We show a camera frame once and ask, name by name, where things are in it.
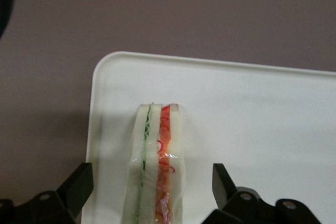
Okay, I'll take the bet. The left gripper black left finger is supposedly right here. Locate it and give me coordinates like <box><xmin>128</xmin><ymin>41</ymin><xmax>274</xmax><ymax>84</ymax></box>
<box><xmin>0</xmin><ymin>162</ymin><xmax>95</xmax><ymax>224</ymax></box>

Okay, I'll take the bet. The beige rectangular tray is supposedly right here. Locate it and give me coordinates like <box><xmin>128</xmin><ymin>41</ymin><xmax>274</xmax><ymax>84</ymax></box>
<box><xmin>80</xmin><ymin>50</ymin><xmax>336</xmax><ymax>224</ymax></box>

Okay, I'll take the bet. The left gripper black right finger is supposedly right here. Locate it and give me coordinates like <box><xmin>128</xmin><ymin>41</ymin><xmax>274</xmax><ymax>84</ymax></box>
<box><xmin>202</xmin><ymin>163</ymin><xmax>324</xmax><ymax>224</ymax></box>

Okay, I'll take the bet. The triangle sandwich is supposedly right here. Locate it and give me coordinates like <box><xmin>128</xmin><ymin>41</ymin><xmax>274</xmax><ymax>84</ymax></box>
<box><xmin>122</xmin><ymin>102</ymin><xmax>187</xmax><ymax>224</ymax></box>

